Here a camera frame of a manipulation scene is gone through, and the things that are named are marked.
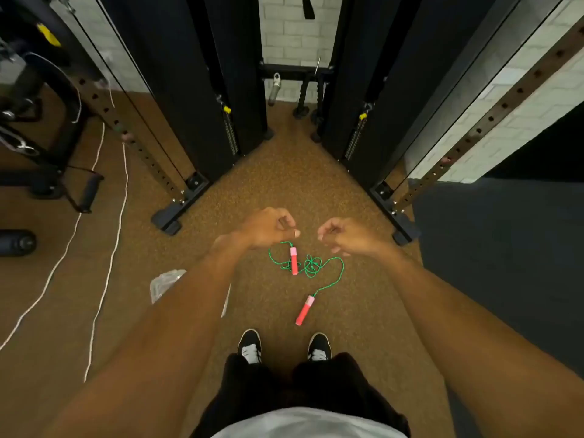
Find black strap grip handle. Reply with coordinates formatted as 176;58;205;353
64;165;106;215

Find person's left hand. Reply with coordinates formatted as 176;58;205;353
237;207;302;251

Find white cord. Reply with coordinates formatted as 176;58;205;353
0;89;106;353
83;141;129;384

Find black left shoe white stripes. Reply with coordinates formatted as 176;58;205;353
238;329;263;364

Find black rope attachment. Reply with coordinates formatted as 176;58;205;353
292;77;325;126

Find clear plastic container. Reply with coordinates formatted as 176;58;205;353
150;269;231;319

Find person's right hand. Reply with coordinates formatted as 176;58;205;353
317;217;389;259

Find person's right forearm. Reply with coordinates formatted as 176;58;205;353
373;244;584;438

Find black machine crossbar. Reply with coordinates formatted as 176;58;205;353
258;63;337;83

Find green jump rope pink handles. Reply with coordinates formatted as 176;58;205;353
268;242;345;326

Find black right shoe white stripes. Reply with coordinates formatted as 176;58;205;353
307;332;332;362

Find black weight stack tower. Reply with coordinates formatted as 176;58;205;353
98;0;275;184
311;0;502;189

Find white shirt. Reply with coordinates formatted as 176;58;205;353
211;407;408;438

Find person's left forearm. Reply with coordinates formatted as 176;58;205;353
40;232;252;438

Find black shoe white stripes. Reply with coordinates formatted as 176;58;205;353
238;329;263;364
307;332;332;362

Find black exercise machine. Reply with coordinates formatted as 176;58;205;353
0;0;106;201

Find black shorts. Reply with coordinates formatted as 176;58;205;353
189;352;411;438

